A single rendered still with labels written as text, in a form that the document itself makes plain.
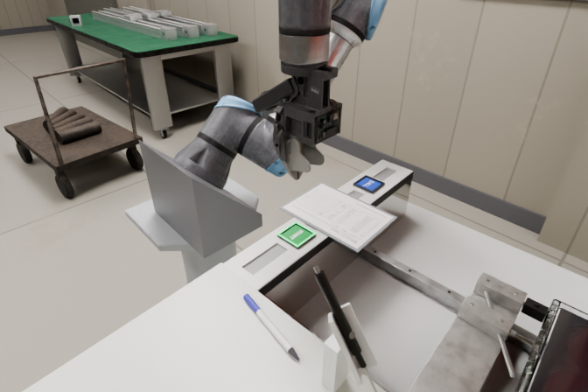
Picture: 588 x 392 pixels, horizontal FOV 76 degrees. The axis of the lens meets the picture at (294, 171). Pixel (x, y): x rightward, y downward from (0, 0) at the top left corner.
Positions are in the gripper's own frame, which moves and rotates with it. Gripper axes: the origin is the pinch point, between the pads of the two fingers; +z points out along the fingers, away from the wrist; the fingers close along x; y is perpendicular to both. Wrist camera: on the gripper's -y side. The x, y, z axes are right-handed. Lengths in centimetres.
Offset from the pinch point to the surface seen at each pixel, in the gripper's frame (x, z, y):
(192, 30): 151, 24, -264
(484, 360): 4.9, 22.6, 37.3
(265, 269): -10.6, 14.6, 3.0
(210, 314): -23.3, 14.1, 4.0
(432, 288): 17.0, 26.0, 23.6
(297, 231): 0.8, 14.2, 0.3
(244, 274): -13.9, 14.6, 1.0
